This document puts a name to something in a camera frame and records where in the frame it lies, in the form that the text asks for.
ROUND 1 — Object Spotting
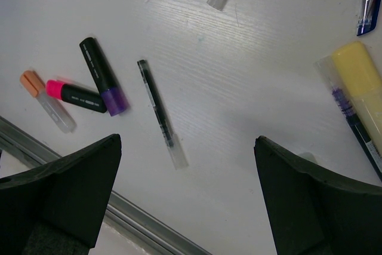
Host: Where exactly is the orange cap clear marker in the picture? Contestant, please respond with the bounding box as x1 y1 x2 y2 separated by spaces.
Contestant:
20 70 76 134

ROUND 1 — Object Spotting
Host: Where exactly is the aluminium table rail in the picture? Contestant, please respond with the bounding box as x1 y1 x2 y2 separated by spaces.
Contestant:
1 119 205 254

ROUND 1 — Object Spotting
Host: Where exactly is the pink cap black highlighter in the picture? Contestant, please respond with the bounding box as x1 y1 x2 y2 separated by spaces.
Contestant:
45 80 107 113

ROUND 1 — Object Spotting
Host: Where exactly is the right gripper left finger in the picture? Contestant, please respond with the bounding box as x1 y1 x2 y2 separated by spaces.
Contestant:
1 134 122 254

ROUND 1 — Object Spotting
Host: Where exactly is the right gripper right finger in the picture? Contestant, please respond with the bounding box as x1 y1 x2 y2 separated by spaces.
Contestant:
254 136 381 254

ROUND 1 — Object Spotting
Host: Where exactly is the black ink clear pen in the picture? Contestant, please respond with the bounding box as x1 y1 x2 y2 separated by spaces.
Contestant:
137 60 189 170

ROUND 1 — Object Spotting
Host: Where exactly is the purple cap black highlighter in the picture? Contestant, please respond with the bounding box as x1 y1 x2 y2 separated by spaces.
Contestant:
79 37 129 116

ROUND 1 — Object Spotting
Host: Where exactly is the yellow pastel highlighter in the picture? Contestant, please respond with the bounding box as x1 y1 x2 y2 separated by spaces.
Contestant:
332 41 381 150

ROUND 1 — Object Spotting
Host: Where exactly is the red blue clip pen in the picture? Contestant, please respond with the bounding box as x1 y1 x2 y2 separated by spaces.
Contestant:
356 0 381 36

